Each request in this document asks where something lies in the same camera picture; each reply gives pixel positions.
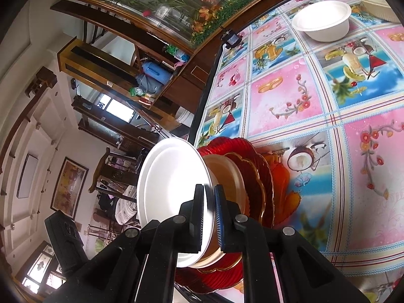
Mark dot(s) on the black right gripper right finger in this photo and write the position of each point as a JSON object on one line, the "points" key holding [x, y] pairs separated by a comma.
{"points": [[279, 265]]}

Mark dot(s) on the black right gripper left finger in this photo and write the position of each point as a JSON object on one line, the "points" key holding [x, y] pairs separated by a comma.
{"points": [[140, 264]]}

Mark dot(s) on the white foam plate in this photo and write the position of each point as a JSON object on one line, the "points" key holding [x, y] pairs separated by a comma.
{"points": [[168, 177]]}

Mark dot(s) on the beige plastic bowl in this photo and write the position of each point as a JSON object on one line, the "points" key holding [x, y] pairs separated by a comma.
{"points": [[227, 174], [377, 9]]}

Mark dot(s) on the white foam bowl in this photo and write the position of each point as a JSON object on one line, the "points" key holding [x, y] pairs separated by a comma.
{"points": [[325, 21]]}

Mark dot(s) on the red plastic plate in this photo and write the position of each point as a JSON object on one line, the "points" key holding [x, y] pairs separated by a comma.
{"points": [[268, 201]]}

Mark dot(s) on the wooden chair with cushion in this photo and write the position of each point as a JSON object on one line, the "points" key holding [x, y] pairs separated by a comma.
{"points": [[117, 175]]}

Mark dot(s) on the white bucket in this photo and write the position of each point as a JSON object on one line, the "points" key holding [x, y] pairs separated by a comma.
{"points": [[184, 117]]}

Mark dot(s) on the colourful patterned tablecloth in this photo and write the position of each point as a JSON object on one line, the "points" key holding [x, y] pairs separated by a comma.
{"points": [[332, 114]]}

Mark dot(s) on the blue water jug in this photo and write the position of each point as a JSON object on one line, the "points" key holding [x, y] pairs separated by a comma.
{"points": [[156, 72]]}

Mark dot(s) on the small black clock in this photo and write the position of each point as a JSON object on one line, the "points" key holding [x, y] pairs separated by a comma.
{"points": [[231, 39]]}

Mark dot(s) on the framed wall painting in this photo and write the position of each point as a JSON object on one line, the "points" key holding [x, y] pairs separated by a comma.
{"points": [[69, 186]]}

